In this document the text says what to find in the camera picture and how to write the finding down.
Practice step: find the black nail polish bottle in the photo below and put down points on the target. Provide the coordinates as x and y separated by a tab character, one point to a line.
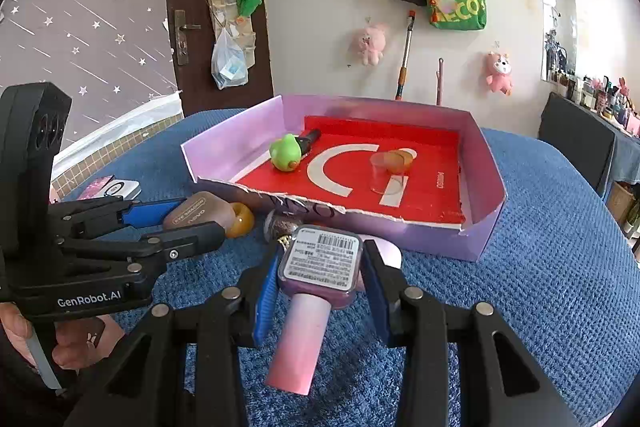
310	138

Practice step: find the brown door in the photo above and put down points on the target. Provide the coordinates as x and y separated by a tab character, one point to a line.
190	72

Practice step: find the pink nail polish bottle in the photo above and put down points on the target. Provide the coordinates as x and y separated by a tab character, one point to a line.
320	257

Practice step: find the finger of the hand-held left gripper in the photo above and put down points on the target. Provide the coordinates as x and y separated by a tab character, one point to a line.
195	239
150	213

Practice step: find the green and yellow toy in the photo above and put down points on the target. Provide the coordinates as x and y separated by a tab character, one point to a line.
282	149

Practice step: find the hanging clear plastic bag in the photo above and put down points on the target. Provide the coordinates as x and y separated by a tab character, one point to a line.
227	64

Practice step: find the glitter nail polish bottle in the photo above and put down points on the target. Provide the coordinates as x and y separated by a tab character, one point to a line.
285	222

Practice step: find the smartphone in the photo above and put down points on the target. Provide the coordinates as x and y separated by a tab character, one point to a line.
92	189

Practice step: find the pink bear plush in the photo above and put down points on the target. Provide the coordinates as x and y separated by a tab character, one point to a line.
497	69

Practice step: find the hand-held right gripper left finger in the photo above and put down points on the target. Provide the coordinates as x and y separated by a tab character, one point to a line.
265	302

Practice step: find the starry grey curtain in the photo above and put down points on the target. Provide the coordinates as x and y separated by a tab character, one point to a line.
100	32

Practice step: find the clear plastic cup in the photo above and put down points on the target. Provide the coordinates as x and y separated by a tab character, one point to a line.
387	179

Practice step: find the cluttered side table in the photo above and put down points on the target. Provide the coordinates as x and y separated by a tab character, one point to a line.
610	99

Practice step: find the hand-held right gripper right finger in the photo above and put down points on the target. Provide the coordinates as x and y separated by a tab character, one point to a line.
377	297

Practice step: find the black panel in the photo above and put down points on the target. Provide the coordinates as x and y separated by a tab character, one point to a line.
575	142

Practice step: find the blue towel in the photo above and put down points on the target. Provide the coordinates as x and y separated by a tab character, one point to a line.
525	307

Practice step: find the white power bank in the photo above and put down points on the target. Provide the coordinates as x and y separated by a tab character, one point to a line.
122	189

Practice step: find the blue tablecloth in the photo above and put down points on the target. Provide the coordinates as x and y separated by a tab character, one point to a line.
627	157

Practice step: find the red board with white crescent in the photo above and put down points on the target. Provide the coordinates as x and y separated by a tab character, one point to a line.
350	147

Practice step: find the purple cardboard box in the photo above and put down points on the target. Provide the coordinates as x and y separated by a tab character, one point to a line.
430	239

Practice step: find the pink hook stick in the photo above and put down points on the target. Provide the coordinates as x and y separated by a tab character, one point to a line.
440	82

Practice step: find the person's left hand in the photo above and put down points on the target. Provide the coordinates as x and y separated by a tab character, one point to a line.
75	352

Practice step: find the silver and orange pole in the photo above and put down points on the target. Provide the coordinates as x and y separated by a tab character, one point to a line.
406	52

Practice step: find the brown eyeshadow case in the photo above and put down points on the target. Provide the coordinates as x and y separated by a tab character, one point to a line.
200	207

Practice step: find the wall mirror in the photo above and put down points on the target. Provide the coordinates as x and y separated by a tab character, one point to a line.
555	7

